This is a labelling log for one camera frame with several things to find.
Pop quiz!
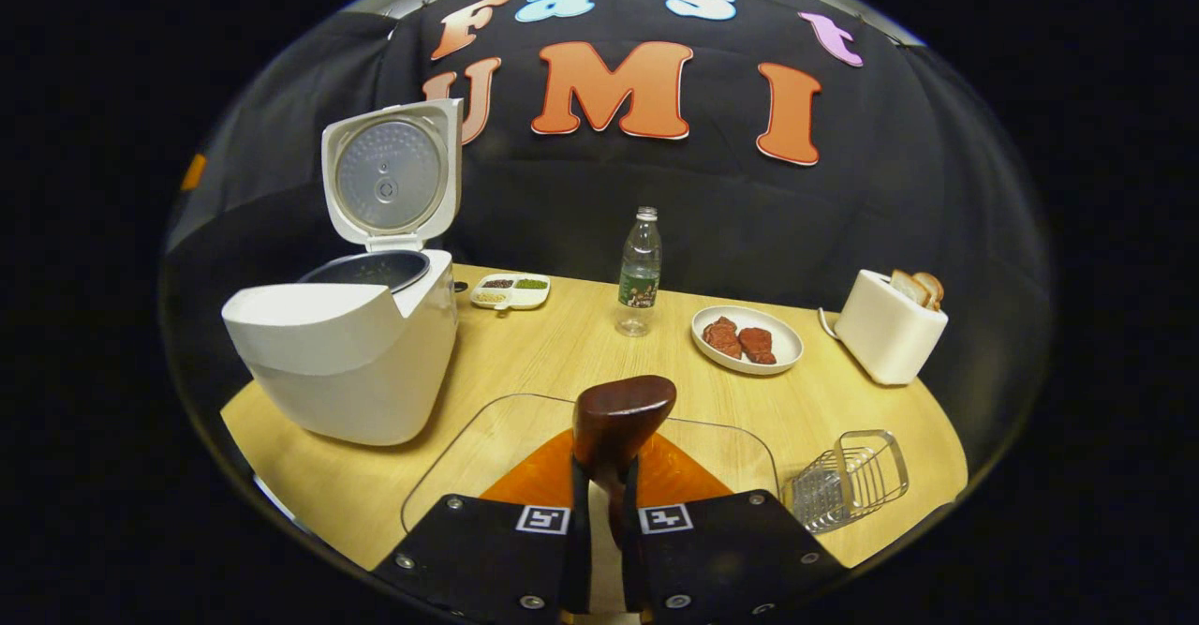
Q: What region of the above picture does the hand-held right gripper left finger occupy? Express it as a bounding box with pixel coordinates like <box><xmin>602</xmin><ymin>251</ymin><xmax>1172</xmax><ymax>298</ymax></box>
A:
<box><xmin>373</xmin><ymin>430</ymin><xmax>593</xmax><ymax>622</ymax></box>

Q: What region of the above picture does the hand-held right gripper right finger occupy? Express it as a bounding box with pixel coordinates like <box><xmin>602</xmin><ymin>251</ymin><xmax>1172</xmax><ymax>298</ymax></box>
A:
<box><xmin>618</xmin><ymin>433</ymin><xmax>849</xmax><ymax>622</ymax></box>

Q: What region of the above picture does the wooden spoon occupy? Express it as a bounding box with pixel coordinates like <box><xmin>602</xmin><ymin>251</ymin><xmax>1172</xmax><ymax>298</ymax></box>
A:
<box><xmin>571</xmin><ymin>375</ymin><xmax>677</xmax><ymax>551</ymax></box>

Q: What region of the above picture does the metal wire chopstick holder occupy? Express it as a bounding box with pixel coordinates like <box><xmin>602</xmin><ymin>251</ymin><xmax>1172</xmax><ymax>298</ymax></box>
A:
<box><xmin>785</xmin><ymin>429</ymin><xmax>910</xmax><ymax>536</ymax></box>

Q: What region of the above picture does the white rice cooker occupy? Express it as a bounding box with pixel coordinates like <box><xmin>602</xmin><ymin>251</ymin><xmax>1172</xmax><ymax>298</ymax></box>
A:
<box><xmin>222</xmin><ymin>98</ymin><xmax>465</xmax><ymax>447</ymax></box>

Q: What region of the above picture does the clear rice container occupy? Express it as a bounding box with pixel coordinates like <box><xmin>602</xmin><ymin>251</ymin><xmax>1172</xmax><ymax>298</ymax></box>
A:
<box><xmin>401</xmin><ymin>394</ymin><xmax>780</xmax><ymax>551</ymax></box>

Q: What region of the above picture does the white divided condiment dish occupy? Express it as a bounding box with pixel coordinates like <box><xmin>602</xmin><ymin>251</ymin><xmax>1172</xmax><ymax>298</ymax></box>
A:
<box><xmin>469</xmin><ymin>273</ymin><xmax>552</xmax><ymax>313</ymax></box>

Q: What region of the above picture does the white oval plate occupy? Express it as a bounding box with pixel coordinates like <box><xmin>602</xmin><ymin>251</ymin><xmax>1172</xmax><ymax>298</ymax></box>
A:
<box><xmin>690</xmin><ymin>305</ymin><xmax>805</xmax><ymax>377</ymax></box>

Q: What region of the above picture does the clear plastic water bottle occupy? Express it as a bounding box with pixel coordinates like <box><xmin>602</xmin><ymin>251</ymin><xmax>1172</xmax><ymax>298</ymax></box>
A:
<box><xmin>615</xmin><ymin>206</ymin><xmax>662</xmax><ymax>338</ymax></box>

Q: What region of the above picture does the white toaster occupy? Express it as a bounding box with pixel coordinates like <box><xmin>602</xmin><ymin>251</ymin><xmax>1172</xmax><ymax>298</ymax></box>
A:
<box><xmin>833</xmin><ymin>269</ymin><xmax>949</xmax><ymax>386</ymax></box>

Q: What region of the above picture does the black backdrop cloth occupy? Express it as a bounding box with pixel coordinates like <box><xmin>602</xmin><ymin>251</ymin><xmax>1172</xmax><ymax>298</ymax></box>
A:
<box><xmin>159</xmin><ymin>0</ymin><xmax>1055</xmax><ymax>476</ymax></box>

